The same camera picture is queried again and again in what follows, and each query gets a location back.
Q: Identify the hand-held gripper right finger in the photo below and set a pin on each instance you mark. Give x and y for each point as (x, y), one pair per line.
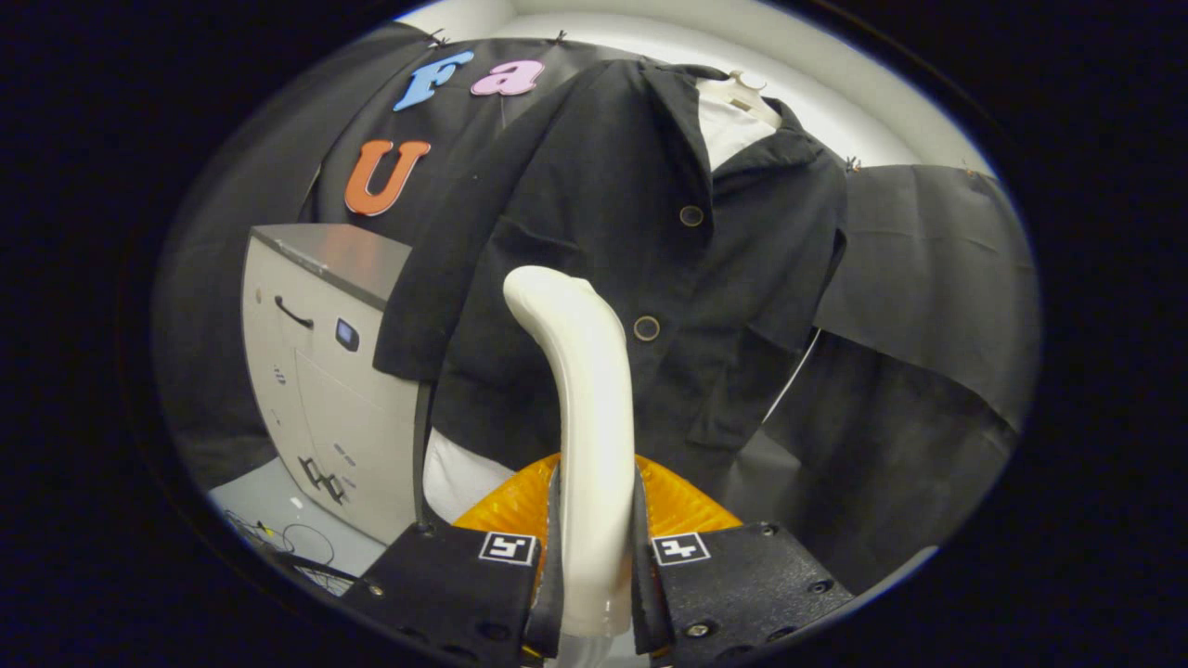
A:
(742, 584)

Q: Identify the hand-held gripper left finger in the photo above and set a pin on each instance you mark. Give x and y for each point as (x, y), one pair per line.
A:
(445, 584)

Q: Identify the black blazer jacket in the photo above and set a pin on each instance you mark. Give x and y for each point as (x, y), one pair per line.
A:
(594, 204)

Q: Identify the white mannequin torso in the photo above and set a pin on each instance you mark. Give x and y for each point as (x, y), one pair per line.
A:
(464, 482)

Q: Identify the grey white cabinet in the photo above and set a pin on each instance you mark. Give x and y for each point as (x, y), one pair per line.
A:
(316, 390)

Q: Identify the black backdrop cloth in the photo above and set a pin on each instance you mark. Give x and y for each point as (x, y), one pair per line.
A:
(928, 278)

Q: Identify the beige plastic hanger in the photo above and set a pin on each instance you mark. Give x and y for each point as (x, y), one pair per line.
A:
(754, 93)

